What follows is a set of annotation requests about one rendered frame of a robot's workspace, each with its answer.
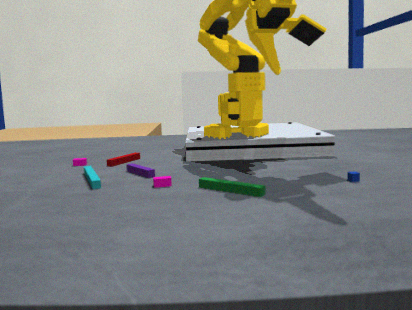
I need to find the red flat bar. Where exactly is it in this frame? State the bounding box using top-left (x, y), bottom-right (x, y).
top-left (107, 153), bottom-right (140, 166)

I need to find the green rod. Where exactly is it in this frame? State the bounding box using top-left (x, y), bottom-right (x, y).
top-left (199, 177), bottom-right (265, 197)

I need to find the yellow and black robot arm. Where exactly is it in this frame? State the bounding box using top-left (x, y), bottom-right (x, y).
top-left (198, 0), bottom-right (269, 139)

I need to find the purple rod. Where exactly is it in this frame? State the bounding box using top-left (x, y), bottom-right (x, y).
top-left (127, 163), bottom-right (155, 178)

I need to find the turquoise rod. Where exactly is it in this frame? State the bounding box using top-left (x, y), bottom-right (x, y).
top-left (84, 166), bottom-right (101, 189)

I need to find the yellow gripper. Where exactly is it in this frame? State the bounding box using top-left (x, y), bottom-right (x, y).
top-left (245, 0), bottom-right (326, 75)

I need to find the magenta rod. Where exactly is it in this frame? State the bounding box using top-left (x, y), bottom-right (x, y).
top-left (73, 158), bottom-right (87, 166)
top-left (153, 176), bottom-right (172, 188)

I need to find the small blue cube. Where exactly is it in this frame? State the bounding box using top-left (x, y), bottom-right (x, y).
top-left (347, 172), bottom-right (360, 182)

